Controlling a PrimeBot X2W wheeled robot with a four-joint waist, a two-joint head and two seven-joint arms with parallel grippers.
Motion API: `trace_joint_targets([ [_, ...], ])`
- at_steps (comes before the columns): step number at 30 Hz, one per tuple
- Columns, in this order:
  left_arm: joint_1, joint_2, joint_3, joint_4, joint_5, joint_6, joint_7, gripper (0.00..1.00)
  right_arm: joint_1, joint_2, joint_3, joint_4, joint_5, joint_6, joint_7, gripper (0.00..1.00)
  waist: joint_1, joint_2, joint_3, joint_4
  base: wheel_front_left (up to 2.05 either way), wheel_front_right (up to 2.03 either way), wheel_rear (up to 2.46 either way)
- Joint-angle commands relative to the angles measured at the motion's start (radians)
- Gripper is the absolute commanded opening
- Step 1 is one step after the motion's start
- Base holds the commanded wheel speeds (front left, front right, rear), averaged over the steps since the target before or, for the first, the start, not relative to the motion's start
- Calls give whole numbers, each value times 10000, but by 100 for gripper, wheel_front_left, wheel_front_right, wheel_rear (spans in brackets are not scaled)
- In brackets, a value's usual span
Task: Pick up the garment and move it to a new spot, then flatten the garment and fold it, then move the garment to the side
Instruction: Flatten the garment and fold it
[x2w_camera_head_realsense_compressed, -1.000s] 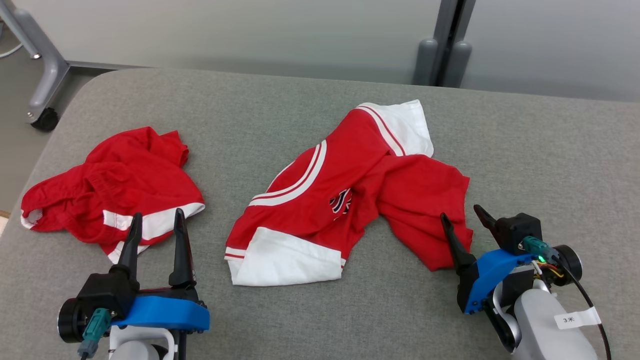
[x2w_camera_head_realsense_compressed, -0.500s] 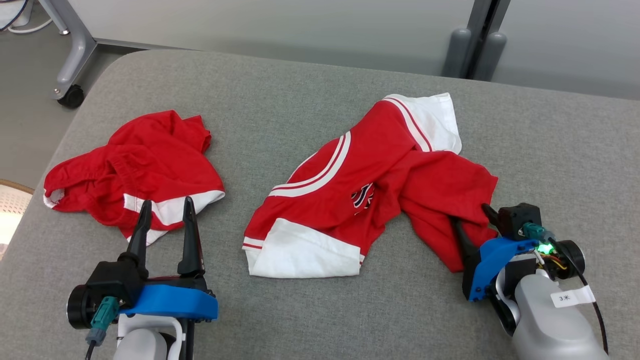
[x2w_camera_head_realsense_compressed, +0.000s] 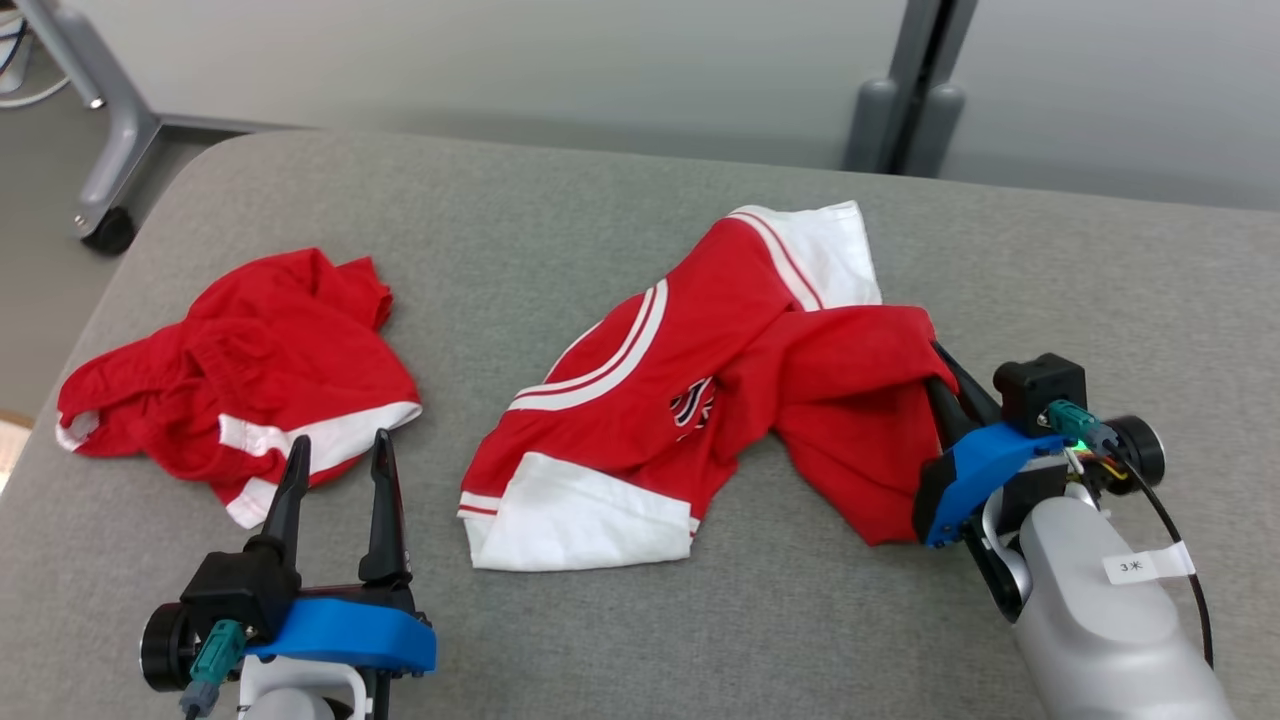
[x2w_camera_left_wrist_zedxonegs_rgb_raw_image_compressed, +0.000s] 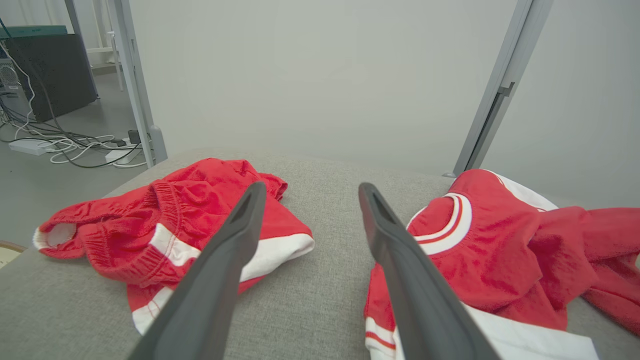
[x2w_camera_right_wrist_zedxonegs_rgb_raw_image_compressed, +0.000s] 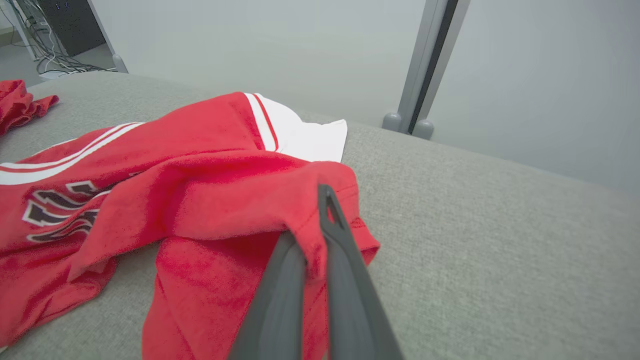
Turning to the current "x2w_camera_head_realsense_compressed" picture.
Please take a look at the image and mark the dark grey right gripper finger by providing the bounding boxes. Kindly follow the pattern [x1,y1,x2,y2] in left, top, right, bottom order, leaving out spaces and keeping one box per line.
[935,342,1002,440]
[925,377,974,457]

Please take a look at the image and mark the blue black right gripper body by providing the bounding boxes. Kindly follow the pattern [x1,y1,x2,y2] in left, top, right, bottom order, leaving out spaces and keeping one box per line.
[912,415,1167,549]

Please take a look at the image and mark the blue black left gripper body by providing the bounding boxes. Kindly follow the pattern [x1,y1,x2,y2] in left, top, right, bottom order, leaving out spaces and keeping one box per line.
[140,578,438,693]

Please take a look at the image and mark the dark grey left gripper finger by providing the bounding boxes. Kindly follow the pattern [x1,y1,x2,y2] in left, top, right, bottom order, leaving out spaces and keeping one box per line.
[245,435,313,593]
[357,430,414,585]

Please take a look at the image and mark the red shorts with white stripes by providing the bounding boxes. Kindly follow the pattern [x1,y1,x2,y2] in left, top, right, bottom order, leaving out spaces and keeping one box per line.
[55,248,423,529]

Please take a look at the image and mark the red white jersey shirt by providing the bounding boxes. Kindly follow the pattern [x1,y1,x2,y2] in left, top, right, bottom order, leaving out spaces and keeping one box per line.
[458,200,961,573]

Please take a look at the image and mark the white paper label tag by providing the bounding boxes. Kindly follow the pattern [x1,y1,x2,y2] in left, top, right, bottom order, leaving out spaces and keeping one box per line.
[1102,541,1197,587]

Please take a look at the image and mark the right camera cable teal plug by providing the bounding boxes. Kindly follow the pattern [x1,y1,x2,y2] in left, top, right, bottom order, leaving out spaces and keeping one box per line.
[1040,398,1216,671]

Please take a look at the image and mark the camera cable teal plug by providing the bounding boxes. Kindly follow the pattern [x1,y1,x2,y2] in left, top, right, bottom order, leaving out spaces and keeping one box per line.
[1040,398,1216,671]
[180,618,247,719]

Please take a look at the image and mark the left camera cable teal plug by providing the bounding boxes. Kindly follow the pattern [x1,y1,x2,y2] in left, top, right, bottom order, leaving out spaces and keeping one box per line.
[180,618,247,719]

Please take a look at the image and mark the grey metal partition post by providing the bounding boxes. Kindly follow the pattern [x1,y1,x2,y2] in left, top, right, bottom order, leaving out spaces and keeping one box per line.
[845,0,981,179]

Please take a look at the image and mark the grey metal frame leg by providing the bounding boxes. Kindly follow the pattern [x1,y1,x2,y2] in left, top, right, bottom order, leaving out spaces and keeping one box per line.
[15,0,301,241]

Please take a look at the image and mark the white floor cable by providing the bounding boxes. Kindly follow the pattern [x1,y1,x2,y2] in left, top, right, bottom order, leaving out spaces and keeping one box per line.
[0,20,73,109]

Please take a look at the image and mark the black floor cable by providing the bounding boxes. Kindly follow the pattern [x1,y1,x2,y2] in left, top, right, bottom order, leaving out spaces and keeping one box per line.
[0,12,29,79]

